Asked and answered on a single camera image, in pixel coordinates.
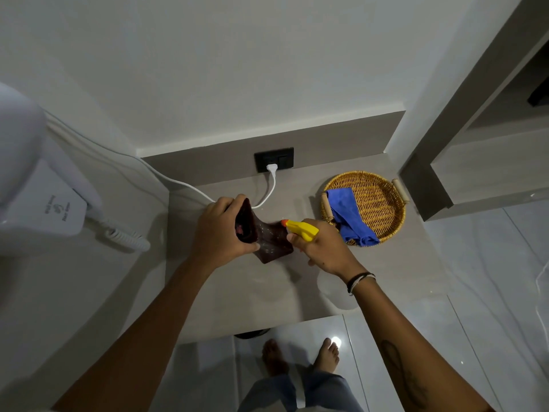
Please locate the person's left hand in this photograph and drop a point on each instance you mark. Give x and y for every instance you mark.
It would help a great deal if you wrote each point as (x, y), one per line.
(218, 235)

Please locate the blue jeans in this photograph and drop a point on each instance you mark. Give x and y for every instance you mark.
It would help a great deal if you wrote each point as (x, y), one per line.
(270, 394)

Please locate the round wicker basket tray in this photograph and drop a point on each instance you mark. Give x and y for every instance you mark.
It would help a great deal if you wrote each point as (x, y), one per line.
(377, 201)

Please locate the dark red vase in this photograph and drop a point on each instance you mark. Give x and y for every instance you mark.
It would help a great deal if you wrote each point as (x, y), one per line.
(274, 244)

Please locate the white wall hair dryer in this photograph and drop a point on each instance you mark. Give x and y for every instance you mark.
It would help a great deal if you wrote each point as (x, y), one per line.
(43, 201)

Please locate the grey cabinet unit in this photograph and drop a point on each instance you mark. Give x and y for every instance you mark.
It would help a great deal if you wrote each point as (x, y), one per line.
(484, 175)

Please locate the black wall outlet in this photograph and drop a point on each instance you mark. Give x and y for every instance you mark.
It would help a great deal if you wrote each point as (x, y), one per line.
(283, 158)

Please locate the blue cloth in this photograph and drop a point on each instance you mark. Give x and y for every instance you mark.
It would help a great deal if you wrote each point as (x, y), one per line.
(347, 210)

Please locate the person's right forearm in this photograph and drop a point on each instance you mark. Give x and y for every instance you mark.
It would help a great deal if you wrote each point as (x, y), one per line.
(407, 351)

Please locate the black object under table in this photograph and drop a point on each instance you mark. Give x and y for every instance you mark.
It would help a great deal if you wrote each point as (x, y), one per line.
(253, 334)

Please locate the person's right hand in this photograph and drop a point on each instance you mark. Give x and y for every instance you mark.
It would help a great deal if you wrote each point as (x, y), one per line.
(330, 253)

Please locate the person's right foot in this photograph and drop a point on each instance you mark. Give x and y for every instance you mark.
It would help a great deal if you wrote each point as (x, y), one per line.
(327, 356)

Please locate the person's left forearm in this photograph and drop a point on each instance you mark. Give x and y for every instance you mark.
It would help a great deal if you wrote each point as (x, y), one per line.
(141, 338)

